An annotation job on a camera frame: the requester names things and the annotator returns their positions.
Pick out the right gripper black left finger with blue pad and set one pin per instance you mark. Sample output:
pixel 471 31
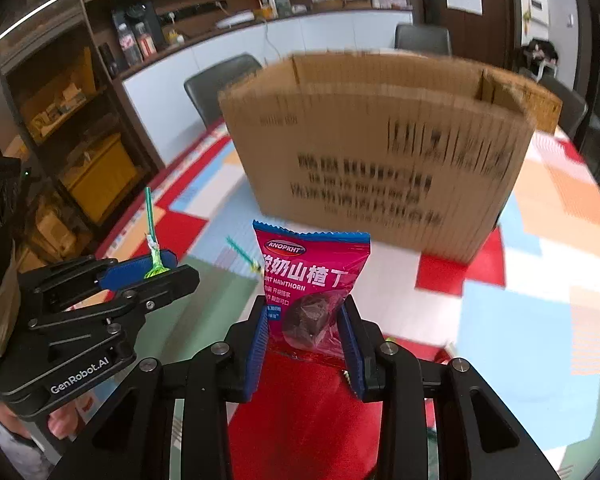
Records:
pixel 227 371

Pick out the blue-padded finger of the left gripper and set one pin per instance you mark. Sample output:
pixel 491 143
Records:
pixel 110 272

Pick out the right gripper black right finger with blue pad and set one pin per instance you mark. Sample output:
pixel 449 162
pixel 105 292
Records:
pixel 383 372

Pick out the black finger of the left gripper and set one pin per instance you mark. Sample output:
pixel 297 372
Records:
pixel 140 298

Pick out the green lollipop candy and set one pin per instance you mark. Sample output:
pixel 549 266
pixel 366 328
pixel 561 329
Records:
pixel 157 266

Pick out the pink hawthorn snack packet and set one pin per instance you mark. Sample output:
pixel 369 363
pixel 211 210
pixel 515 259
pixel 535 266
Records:
pixel 307 277

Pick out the person's left hand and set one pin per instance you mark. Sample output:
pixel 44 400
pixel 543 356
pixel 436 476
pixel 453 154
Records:
pixel 62 423

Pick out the green stick candy on table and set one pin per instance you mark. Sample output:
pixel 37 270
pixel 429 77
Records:
pixel 253 263

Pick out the colourful patchwork tablecloth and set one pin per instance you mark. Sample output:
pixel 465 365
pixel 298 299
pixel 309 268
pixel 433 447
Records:
pixel 525 313

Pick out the dark chair left side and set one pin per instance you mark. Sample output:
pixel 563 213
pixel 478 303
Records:
pixel 203 88

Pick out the dark chair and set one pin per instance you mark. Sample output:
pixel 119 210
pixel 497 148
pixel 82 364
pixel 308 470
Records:
pixel 203 88
pixel 574 107

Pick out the brown cardboard box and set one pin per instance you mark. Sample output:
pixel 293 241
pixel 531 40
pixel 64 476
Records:
pixel 418 151

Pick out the clear water bottle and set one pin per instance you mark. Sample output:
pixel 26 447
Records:
pixel 128 45

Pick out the pink drink bottle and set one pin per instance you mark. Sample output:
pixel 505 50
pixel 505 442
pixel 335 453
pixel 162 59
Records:
pixel 144 40

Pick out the black coffee machine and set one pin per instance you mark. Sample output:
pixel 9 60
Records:
pixel 141 13

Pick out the dark chair right far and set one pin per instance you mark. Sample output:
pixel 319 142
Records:
pixel 574 107

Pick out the dark chair far end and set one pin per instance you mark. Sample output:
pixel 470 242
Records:
pixel 427 39

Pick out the dark wooden door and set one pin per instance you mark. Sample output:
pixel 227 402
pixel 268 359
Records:
pixel 487 31

